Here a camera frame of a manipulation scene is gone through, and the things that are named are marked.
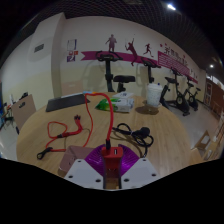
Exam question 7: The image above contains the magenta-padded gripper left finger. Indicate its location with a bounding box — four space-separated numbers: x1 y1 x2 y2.
64 144 105 190

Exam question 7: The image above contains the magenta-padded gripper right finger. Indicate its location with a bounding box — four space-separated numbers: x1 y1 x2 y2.
118 145 161 190

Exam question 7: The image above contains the red charger block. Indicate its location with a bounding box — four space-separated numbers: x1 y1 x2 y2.
100 145 124 181

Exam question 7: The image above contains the pink power strip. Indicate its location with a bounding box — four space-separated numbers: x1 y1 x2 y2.
57 144 121 190

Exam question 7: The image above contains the brown round coaster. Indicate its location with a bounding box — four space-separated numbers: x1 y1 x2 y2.
135 104 160 116

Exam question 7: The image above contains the small wooden stool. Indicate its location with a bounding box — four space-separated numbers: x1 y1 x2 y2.
191 129 214 161

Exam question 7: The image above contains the green wet wipes pack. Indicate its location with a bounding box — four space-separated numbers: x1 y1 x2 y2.
95 97 135 113

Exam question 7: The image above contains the black flat mat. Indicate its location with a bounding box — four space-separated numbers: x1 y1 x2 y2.
45 93 91 113

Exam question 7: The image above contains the white lidded cup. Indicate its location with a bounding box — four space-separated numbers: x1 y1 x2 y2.
146 83 163 108

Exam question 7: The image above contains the white tissue pack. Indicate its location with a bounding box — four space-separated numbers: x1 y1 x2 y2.
112 91 135 100

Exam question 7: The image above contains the black exercise bike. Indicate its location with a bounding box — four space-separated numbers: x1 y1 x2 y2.
140 57 171 101
164 66 192 117
184 75 202 112
95 50 136 94

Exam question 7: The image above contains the black power cord with plug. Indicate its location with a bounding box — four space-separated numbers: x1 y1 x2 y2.
112 122 155 158

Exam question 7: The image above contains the red charging cable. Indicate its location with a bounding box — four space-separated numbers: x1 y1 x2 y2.
36 92 116 160

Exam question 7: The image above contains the wooden chair with handle slot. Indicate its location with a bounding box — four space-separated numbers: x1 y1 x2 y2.
11 93 37 131

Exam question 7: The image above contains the magenta sports wall decal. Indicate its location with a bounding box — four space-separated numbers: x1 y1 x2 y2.
80 33 199 84

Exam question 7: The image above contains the wall poster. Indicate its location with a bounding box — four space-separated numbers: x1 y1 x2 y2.
66 39 79 63

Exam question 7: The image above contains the grey wall sign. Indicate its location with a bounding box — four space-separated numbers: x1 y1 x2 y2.
33 43 45 53

